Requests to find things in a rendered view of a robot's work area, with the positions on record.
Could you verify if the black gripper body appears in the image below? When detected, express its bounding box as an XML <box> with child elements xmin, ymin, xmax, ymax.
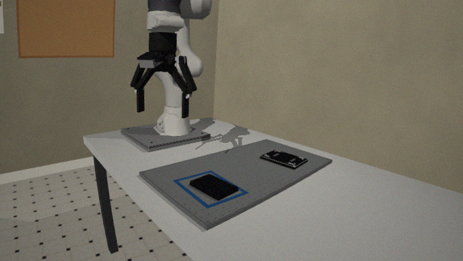
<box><xmin>149</xmin><ymin>32</ymin><xmax>177</xmax><ymax>72</ymax></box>

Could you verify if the blue tape outline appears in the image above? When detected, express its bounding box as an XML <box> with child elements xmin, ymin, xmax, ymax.
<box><xmin>173</xmin><ymin>171</ymin><xmax>248</xmax><ymax>208</ymax></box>

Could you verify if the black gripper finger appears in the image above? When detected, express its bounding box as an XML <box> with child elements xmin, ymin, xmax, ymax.
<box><xmin>161</xmin><ymin>56</ymin><xmax>197</xmax><ymax>118</ymax></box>
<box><xmin>130</xmin><ymin>64</ymin><xmax>156</xmax><ymax>113</ymax></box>

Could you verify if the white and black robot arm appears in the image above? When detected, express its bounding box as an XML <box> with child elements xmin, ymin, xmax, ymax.
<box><xmin>137</xmin><ymin>0</ymin><xmax>212</xmax><ymax>136</ymax></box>

